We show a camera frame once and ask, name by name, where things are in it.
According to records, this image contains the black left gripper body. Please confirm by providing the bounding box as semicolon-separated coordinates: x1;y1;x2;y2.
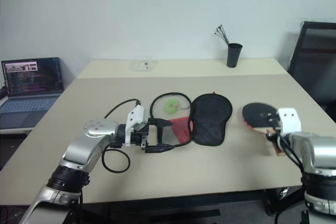
130;123;164;154

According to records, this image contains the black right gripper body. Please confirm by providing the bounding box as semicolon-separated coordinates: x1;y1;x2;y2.
265;112;281;130

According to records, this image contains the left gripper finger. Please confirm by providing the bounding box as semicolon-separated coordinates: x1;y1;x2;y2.
149;118;175;129
144;143;176;155

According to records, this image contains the black rubber table tennis paddle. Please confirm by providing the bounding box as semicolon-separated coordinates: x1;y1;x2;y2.
241;102;287;158

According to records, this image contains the red black paddle case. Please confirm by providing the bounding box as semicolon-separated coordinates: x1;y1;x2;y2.
150;91;234;154

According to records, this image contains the green fuzzy pendant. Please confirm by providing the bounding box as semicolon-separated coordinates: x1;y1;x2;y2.
163;99;180;116

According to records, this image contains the clear plastic box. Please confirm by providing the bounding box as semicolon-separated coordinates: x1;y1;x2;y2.
132;60;158;72

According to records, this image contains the black mesh office chair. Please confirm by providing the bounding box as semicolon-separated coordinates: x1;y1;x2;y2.
287;20;336;124

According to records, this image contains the black tapered cup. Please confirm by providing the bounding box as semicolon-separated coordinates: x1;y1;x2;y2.
226;42;243;69

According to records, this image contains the open grey laptop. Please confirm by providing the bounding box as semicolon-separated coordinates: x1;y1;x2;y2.
0;57;65;130

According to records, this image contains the white side table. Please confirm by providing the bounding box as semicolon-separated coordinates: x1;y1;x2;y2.
0;125;35;135

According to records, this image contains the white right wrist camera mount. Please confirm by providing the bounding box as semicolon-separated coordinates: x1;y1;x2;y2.
277;108;302;137

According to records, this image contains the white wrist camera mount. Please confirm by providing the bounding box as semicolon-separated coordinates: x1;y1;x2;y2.
124;105;145;147
277;108;302;137

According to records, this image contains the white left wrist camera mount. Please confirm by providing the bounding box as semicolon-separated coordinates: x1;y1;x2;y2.
124;105;145;147

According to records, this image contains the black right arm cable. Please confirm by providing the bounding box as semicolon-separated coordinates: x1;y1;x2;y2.
277;133;307;175

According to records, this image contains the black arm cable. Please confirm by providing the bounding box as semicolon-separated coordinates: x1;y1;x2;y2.
101;99;142;174
277;133;307;175

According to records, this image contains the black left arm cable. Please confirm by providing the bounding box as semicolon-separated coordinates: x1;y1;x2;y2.
101;99;142;174

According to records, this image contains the black table frame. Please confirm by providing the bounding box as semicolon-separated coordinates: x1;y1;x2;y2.
78;186;307;224

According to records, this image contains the black cable ties bundle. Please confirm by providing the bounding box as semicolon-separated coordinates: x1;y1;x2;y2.
214;24;232;45

